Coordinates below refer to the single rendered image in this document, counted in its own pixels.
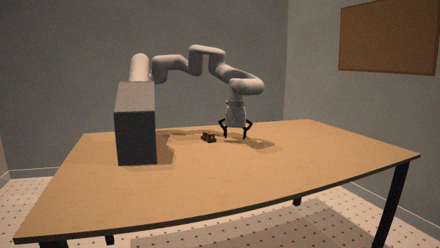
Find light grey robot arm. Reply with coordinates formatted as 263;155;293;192
129;45;264;107

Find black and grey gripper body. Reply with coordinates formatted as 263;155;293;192
225;106;246;128

